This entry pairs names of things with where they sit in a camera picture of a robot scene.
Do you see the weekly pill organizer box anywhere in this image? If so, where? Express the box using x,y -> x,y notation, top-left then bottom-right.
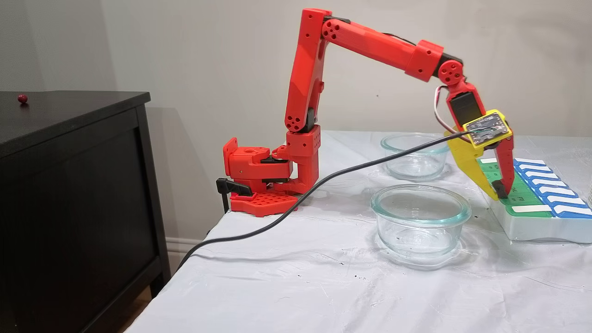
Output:
479,157 -> 592,244

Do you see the camera board on yellow mount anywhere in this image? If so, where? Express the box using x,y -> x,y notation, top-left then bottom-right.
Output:
462,109 -> 514,149

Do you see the large clear glass bowl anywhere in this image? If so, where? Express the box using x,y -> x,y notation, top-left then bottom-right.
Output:
370,184 -> 472,259

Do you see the black wooden cabinet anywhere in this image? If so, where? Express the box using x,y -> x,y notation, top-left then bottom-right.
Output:
0,91 -> 171,333

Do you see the white plastic table cover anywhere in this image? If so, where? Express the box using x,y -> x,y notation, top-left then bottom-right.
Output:
123,130 -> 592,333

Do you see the black table clamp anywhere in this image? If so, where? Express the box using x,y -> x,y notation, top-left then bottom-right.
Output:
216,178 -> 253,212

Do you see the small clear glass bowl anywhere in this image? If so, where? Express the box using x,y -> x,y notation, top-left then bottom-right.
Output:
380,133 -> 453,182

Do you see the red white servo wire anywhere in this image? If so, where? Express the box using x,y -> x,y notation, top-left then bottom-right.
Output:
434,86 -> 472,142

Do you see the white baseboard trim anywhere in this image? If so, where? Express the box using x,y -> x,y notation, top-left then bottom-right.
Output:
166,237 -> 206,269

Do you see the black cable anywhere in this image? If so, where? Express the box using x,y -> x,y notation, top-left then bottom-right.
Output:
177,129 -> 484,271

